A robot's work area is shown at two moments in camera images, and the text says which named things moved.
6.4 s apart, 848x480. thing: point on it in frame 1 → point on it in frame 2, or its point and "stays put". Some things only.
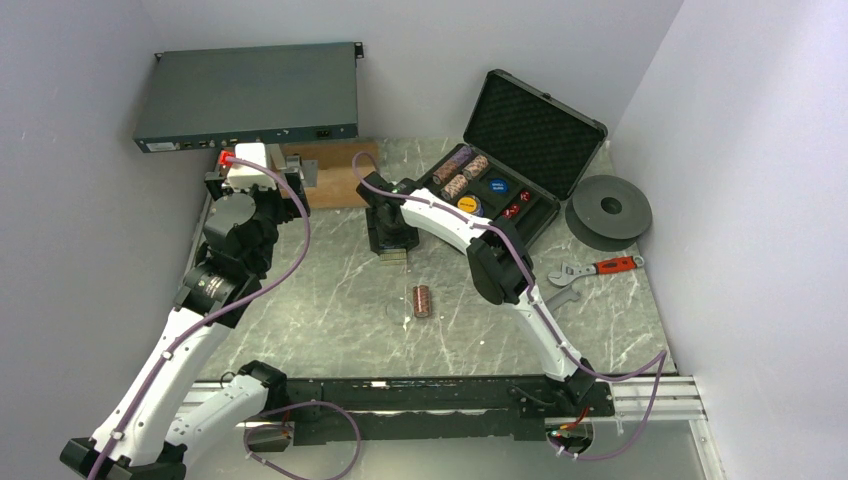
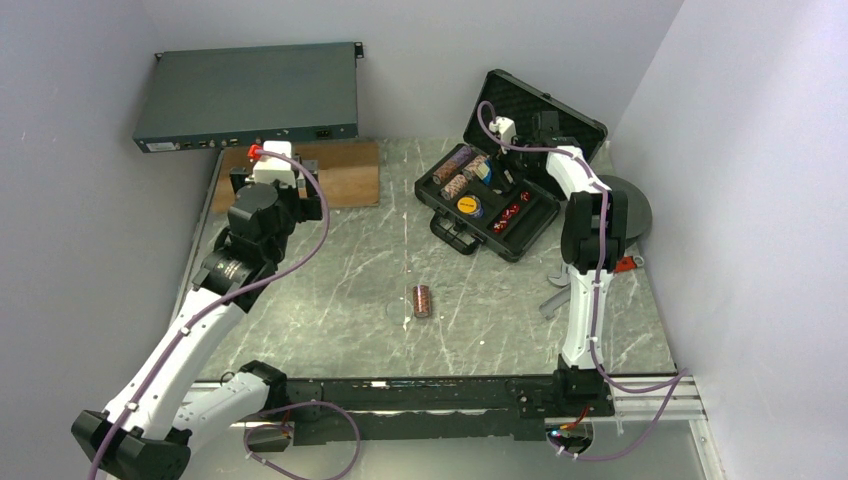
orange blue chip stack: (457, 184) stays put
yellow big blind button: (467, 203) stays put
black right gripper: (408, 238) → (502, 183)
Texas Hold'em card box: (393, 257) → (483, 170)
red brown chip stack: (422, 301) stays put
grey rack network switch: (211, 99) stays put
